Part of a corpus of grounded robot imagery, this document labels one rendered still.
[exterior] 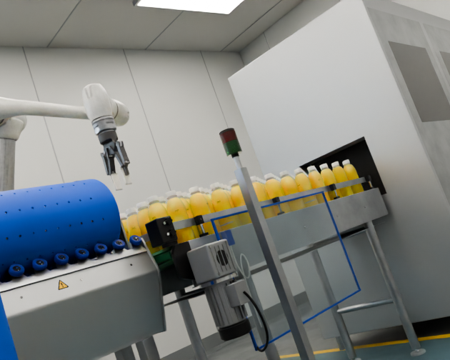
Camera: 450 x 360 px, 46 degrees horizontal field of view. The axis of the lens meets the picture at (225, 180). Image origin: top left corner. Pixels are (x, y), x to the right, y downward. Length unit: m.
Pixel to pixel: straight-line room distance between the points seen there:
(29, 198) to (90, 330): 0.46
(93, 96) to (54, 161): 3.04
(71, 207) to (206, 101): 4.86
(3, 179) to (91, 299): 0.99
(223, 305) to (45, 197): 0.68
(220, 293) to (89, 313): 0.43
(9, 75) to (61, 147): 0.82
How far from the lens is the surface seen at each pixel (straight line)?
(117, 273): 1.82
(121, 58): 6.12
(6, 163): 2.58
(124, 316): 1.85
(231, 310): 1.82
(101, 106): 2.18
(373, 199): 3.09
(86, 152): 5.37
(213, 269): 1.79
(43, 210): 1.74
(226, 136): 2.03
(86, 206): 1.82
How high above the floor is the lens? 0.78
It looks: 9 degrees up
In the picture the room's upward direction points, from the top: 19 degrees counter-clockwise
